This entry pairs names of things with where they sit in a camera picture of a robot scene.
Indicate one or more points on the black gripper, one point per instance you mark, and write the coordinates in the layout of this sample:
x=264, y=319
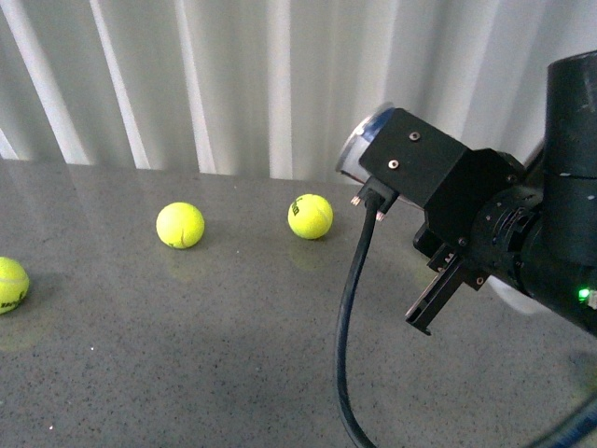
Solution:
x=452, y=269

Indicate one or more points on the clear Wilson tennis ball can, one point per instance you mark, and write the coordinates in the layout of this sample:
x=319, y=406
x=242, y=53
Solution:
x=348, y=165

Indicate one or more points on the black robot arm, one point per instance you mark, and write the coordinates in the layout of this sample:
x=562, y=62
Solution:
x=540, y=240

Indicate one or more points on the yellow Wilson tennis ball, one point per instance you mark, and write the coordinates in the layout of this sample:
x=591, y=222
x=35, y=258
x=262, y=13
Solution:
x=310, y=216

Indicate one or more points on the yellow tennis ball centre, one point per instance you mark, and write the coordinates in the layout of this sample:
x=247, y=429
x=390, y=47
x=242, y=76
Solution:
x=180, y=225

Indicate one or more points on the yellow tennis ball far left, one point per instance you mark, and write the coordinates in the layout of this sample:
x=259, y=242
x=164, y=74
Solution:
x=14, y=284

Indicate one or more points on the white pleated curtain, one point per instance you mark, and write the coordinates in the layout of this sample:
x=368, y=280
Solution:
x=271, y=88

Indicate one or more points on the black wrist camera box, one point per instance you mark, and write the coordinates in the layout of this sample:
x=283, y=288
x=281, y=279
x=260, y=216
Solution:
x=448, y=180

